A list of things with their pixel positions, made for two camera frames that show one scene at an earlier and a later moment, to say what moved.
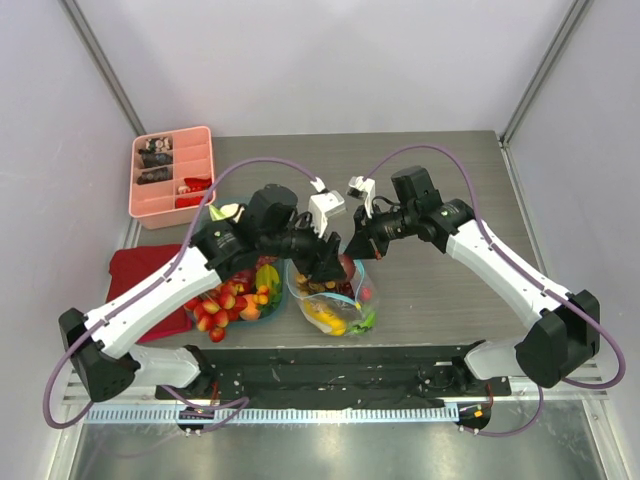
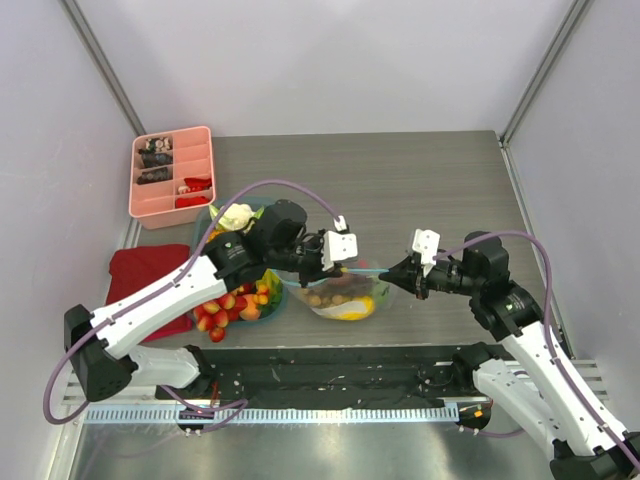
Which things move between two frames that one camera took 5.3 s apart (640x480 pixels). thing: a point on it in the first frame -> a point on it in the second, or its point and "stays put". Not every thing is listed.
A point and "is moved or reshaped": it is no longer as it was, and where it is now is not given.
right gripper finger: (361, 246) -> (405, 274)
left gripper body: (305, 243) stays put
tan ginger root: (306, 286) -> (326, 301)
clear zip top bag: (341, 307) is moved or reshaped
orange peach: (250, 312) stays put
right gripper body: (364, 232) -> (418, 282)
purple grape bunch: (345, 288) is moved or reshaped
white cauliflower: (226, 212) stays put
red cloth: (130, 264) stays put
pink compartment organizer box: (170, 173) stays put
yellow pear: (338, 326) -> (356, 308)
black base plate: (300, 377) stays put
